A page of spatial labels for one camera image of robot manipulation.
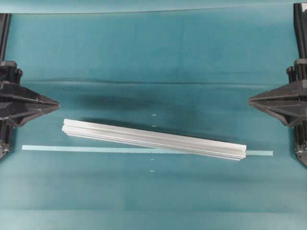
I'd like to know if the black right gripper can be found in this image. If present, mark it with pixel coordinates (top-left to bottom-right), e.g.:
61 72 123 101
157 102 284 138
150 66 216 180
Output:
248 59 307 127

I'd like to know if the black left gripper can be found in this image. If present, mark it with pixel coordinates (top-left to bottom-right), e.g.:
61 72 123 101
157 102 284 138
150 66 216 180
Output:
0 61 59 127

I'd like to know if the silver aluminium extrusion rail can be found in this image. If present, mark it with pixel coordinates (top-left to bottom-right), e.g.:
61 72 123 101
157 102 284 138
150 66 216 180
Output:
62 119 247 161

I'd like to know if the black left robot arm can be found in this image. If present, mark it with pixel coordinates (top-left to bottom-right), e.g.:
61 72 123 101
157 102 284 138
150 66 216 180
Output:
0 61 60 158

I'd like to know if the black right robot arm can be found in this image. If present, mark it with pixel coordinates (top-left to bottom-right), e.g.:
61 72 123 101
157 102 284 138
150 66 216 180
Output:
248 58 307 166

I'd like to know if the light blue tape strip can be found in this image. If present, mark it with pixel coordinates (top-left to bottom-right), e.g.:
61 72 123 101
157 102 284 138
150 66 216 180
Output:
22 145 274 157

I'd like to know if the teal table cloth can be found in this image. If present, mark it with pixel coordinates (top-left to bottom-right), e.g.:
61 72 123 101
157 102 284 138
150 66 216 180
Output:
0 4 307 230

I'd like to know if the black left frame post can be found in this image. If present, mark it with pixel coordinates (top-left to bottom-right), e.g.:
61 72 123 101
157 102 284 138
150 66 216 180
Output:
0 13 11 61

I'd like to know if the black frame post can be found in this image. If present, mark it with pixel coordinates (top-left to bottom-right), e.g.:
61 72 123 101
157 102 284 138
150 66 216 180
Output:
294 2 307 59
0 13 11 61

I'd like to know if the black right frame post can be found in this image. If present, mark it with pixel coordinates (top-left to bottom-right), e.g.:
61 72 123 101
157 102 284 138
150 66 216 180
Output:
294 2 307 59

